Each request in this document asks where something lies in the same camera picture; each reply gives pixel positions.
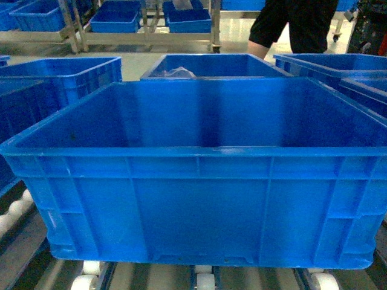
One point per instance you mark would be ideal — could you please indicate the blue tray on rack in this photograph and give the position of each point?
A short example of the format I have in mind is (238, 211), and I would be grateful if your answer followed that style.
(117, 17)
(196, 20)
(35, 16)

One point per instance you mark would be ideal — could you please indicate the blue crate right neighbour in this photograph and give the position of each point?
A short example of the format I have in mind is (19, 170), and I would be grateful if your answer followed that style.
(361, 77)

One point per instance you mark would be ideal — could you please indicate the white conveyor roller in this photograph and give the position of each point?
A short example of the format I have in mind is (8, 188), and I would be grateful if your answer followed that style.
(205, 279)
(324, 281)
(89, 276)

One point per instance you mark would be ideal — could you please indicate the person in black shorts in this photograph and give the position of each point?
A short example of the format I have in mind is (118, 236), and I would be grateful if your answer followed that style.
(308, 22)

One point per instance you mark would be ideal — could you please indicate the blue tray on rack centre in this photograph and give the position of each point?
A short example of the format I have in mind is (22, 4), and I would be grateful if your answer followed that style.
(117, 17)

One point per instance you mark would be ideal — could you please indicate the blue crate front left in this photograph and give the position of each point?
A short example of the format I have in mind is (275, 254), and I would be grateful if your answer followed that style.
(24, 103)

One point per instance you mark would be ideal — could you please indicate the blue crate left neighbour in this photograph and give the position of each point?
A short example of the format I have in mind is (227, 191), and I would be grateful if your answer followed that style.
(67, 79)

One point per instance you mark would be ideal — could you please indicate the steel shelf rack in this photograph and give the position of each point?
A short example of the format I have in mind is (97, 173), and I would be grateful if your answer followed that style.
(77, 31)

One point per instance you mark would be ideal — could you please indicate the blue tray on rack right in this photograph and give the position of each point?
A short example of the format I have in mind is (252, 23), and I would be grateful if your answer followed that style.
(196, 20)

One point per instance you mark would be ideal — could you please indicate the large blue plastic crate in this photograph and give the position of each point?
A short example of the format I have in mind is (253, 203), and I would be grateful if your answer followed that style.
(268, 172)

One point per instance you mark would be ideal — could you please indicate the blue crate behind centre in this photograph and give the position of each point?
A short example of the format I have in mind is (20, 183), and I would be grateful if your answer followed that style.
(211, 66)

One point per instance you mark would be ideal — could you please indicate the blue tray on rack left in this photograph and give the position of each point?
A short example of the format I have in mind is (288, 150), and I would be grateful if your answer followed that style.
(35, 16)

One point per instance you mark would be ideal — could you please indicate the blue crate neighbour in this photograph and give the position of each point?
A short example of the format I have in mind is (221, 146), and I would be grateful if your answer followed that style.
(361, 77)
(67, 79)

